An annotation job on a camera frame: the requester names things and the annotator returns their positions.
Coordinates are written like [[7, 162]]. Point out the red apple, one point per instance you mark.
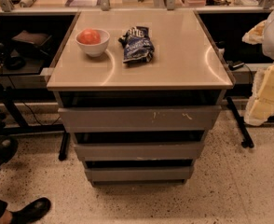
[[89, 37]]

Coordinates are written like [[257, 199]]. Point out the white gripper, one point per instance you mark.
[[261, 104]]

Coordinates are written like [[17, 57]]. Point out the black shoe far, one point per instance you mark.
[[8, 148]]

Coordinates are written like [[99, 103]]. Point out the black headphones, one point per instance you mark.
[[14, 62]]

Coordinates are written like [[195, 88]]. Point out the white ceramic bowl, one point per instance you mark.
[[97, 49]]

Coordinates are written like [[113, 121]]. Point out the black shoe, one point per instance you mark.
[[32, 212], [8, 148]]

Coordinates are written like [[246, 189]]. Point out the blue chip bag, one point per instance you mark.
[[137, 45]]

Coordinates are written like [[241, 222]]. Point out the dark box on shelf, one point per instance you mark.
[[32, 45]]

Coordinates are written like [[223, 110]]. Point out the black table leg right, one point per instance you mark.
[[247, 140]]

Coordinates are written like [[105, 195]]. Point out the black shoe near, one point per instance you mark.
[[32, 212]]

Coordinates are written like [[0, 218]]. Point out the black power adapter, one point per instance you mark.
[[235, 65]]

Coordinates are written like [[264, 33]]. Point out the grey drawer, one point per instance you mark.
[[139, 151], [146, 174], [139, 119]]

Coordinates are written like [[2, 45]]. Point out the grey drawer cabinet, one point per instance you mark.
[[186, 70]]

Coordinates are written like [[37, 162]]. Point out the black table leg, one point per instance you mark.
[[247, 140], [64, 146]]

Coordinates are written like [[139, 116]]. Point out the black table leg left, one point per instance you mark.
[[64, 146]]

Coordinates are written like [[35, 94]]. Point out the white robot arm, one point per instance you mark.
[[263, 33]]

